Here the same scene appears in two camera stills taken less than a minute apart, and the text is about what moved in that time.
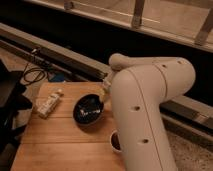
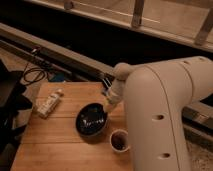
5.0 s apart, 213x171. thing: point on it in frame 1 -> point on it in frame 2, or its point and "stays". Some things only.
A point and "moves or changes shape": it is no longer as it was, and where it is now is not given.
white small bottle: (48, 105) stays
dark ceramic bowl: (88, 109) moves or changes shape
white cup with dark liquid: (116, 141) stays
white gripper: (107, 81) -> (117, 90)
